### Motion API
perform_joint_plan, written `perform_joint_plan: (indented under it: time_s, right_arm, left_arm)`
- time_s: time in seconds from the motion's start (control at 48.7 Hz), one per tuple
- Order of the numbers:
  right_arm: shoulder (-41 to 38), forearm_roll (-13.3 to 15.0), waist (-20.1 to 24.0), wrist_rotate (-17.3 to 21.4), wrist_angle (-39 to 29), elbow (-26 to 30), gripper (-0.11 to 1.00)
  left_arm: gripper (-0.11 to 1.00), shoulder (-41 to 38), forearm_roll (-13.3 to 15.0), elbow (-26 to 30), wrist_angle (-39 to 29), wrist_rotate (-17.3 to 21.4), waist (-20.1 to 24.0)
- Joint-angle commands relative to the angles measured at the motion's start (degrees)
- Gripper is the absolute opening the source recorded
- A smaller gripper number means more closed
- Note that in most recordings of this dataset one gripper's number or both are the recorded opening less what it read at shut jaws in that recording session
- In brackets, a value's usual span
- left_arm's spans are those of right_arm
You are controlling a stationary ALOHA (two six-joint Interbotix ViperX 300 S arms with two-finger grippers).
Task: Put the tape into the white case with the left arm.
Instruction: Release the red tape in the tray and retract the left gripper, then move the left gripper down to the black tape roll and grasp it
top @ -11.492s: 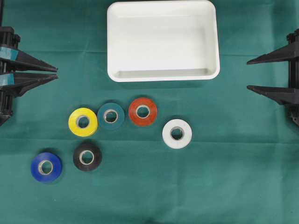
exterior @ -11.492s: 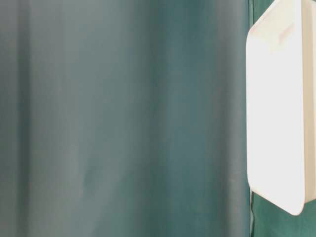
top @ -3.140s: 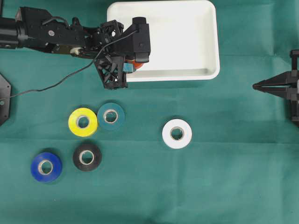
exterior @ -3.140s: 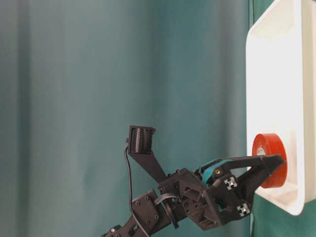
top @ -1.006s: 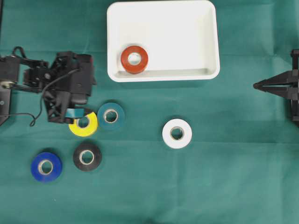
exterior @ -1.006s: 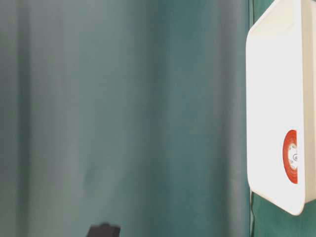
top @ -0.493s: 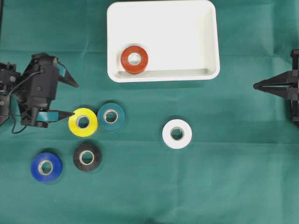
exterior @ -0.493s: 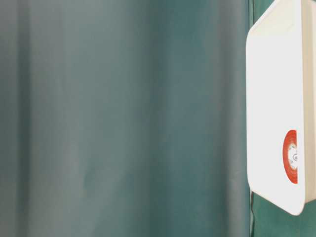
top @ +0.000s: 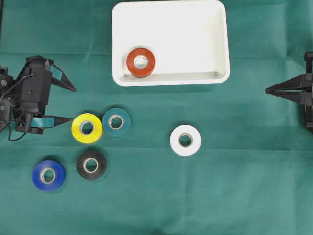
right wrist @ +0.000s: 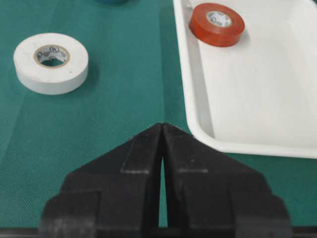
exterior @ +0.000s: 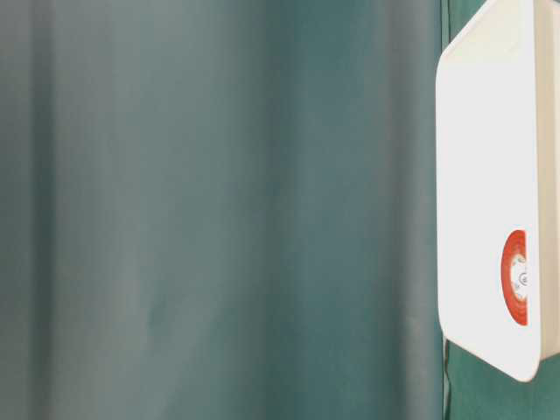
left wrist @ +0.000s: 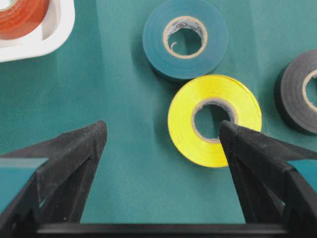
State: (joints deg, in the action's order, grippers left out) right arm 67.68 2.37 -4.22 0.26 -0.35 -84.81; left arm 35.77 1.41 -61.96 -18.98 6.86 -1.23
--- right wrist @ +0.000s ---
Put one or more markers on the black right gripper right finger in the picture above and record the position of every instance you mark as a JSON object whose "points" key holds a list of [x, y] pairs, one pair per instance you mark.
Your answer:
{"points": [[208, 192]]}

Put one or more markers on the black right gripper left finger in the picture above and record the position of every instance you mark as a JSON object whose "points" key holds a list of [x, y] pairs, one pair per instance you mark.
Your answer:
{"points": [[114, 196]]}

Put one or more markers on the white tape roll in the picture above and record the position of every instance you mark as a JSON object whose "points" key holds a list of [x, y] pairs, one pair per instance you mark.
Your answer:
{"points": [[51, 63]]}

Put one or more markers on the red tape roll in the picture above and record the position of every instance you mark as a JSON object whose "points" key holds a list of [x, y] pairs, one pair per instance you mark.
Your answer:
{"points": [[216, 24]]}

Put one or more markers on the green tape roll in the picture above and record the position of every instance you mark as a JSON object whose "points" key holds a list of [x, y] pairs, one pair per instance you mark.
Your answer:
{"points": [[112, 2]]}

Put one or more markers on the white plastic tray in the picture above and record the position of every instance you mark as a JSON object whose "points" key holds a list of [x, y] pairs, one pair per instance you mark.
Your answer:
{"points": [[260, 95]]}

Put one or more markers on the green table cloth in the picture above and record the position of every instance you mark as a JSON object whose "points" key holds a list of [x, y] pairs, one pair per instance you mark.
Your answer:
{"points": [[134, 81]]}

